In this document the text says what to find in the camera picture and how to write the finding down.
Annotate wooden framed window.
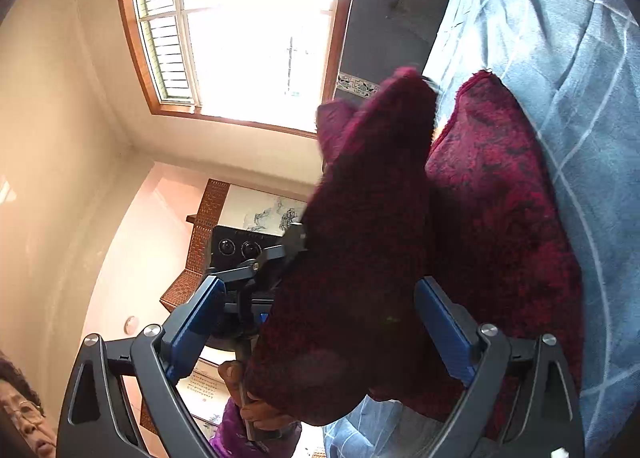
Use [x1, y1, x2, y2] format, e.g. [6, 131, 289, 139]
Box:
[112, 0, 364, 139]

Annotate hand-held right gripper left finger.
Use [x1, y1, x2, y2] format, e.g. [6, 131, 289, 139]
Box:
[56, 275, 228, 458]

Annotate dark red knit sweater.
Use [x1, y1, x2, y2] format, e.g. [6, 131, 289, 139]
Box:
[245, 66, 586, 441]

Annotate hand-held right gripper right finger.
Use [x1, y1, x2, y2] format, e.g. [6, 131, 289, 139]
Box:
[414, 276, 586, 458]

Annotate bed with blue checked sheet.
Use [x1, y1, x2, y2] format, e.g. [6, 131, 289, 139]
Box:
[320, 0, 640, 458]

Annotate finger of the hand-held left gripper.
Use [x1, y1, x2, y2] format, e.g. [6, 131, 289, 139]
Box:
[222, 288, 274, 339]
[239, 221, 309, 289]

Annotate person's left hand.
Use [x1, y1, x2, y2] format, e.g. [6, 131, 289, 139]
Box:
[217, 359, 301, 441]

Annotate painted folding screen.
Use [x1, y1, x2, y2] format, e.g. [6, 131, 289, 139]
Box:
[139, 178, 312, 441]

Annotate person's head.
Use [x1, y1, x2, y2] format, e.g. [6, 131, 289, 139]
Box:
[0, 350, 57, 458]

